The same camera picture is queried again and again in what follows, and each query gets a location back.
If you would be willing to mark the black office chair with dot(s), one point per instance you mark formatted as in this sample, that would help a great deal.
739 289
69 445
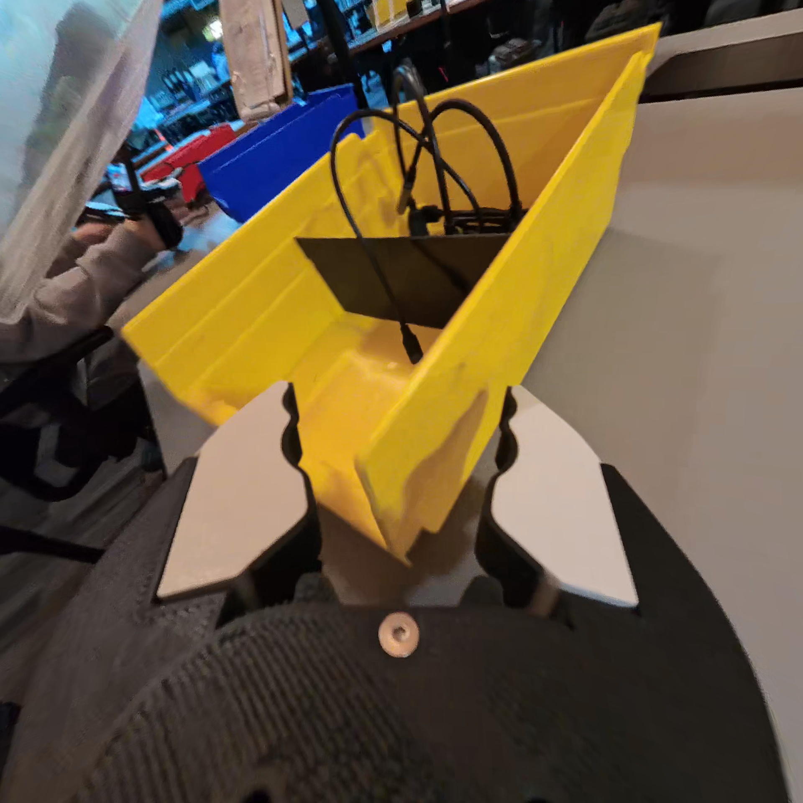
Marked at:
56 433

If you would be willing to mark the wooden table black legs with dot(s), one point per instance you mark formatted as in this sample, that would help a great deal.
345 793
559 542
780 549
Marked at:
389 34

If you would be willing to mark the another person's forearm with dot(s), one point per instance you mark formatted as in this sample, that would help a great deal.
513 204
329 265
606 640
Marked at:
81 282

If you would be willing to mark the cardboard box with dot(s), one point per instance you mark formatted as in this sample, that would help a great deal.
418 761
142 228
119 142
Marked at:
257 56

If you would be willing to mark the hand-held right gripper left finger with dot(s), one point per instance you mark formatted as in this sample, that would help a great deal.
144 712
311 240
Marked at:
238 495

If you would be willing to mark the black bin divider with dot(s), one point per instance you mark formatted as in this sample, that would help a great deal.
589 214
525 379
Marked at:
401 276

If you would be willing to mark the blue plastic bin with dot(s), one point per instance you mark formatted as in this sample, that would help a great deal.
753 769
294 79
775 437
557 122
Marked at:
263 157

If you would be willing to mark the black handheld device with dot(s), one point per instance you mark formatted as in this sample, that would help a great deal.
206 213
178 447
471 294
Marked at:
157 216

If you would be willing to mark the red plastic bin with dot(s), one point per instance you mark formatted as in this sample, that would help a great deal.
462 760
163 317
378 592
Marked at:
201 147

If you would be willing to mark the yellow plastic storage bin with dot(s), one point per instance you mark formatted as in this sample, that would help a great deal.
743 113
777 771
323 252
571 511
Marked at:
251 301

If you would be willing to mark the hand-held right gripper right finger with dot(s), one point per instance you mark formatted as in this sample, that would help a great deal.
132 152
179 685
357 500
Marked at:
558 502

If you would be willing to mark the black pole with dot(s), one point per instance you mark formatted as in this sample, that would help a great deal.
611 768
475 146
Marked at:
342 56

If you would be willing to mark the white table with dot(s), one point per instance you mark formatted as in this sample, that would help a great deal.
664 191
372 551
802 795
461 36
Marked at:
721 37

